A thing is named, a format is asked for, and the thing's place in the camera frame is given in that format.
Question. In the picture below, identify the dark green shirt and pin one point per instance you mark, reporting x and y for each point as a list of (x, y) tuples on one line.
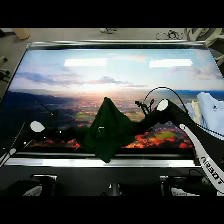
[(108, 130)]

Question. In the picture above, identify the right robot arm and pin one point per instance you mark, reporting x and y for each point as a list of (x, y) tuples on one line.
[(196, 140)]

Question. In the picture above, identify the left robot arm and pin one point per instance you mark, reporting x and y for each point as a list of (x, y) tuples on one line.
[(37, 126)]

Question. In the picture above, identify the pale folded garment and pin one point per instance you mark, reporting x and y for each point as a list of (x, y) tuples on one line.
[(192, 111)]

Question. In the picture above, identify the white shirt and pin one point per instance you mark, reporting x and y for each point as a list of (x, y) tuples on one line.
[(211, 110)]

